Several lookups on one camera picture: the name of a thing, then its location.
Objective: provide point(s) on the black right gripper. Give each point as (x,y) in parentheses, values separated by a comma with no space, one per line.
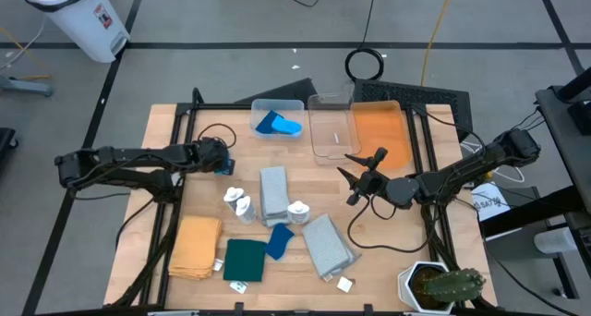
(374,184)

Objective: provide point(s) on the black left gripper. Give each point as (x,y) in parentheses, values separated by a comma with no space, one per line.
(212,154)

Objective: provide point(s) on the clear plastic bin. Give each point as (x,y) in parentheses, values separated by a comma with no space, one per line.
(332,122)

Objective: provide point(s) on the wide white jar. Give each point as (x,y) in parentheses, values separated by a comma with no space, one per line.
(298,212)

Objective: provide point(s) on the grey waffle towel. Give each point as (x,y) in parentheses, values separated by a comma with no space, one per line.
(325,244)
(273,193)

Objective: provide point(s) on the yellow waffle towel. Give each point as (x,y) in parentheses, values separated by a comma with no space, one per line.
(196,246)

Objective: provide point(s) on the dark green cloth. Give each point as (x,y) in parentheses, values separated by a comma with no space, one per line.
(244,260)

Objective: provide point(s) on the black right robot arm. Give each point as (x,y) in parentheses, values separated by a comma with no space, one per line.
(461,170)

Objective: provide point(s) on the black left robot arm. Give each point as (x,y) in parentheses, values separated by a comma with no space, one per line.
(138,156)

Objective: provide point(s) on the orange plastic bin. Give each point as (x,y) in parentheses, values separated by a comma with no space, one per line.
(383,131)

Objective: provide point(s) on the frosted white plastic bin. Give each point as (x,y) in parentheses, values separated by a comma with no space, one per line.
(258,104)

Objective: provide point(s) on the white hexagonal plant pot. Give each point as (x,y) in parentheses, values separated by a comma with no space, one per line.
(404,283)

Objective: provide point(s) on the white printed bag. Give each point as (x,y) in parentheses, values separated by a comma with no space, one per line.
(489,202)

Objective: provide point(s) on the green cactus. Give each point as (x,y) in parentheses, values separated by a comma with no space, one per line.
(454,285)

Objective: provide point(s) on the white trash can black rim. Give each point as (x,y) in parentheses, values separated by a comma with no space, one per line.
(78,20)

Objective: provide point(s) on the grey floor stand foot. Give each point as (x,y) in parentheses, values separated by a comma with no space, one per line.
(27,86)

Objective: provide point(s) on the grey cylinder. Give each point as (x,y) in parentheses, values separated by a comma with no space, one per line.
(554,240)

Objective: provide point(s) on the black desk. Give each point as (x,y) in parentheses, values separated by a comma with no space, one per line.
(563,131)

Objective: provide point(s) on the black aluminium table frame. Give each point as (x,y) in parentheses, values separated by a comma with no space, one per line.
(212,106)

